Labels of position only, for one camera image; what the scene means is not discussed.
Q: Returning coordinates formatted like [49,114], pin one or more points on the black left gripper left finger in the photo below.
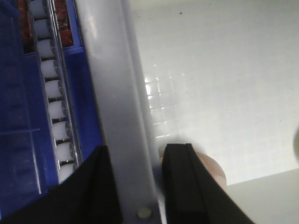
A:
[88,196]

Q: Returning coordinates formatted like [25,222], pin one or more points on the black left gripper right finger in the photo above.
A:
[192,195]

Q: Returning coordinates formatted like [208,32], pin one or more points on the pink round plush toy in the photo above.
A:
[214,169]

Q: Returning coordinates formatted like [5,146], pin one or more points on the white Totelife plastic crate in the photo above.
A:
[222,75]

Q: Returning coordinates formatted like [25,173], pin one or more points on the white roller track left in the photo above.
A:
[55,87]

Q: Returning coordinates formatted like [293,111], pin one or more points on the blue plastic bin left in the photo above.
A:
[27,163]

